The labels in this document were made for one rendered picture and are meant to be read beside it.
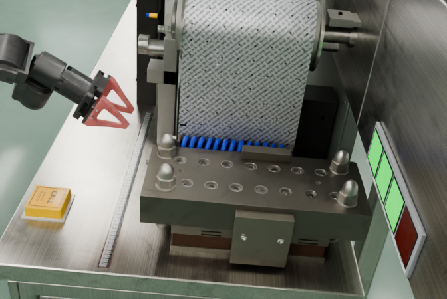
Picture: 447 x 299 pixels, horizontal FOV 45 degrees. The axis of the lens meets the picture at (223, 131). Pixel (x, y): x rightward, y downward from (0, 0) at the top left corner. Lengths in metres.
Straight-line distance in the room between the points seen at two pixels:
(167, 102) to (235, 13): 0.27
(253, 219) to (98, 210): 0.34
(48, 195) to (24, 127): 2.00
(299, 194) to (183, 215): 0.21
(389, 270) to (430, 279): 1.77
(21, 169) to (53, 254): 1.78
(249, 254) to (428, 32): 0.49
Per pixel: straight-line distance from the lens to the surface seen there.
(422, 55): 0.72
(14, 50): 1.05
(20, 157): 2.87
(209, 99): 1.04
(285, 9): 1.00
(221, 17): 0.98
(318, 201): 0.97
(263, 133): 1.08
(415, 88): 0.73
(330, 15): 1.04
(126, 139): 1.31
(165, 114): 1.16
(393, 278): 2.39
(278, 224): 0.93
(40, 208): 1.09
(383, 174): 0.79
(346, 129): 1.11
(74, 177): 1.20
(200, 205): 0.93
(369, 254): 1.51
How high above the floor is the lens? 1.62
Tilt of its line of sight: 32 degrees down
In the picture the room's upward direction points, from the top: 6 degrees clockwise
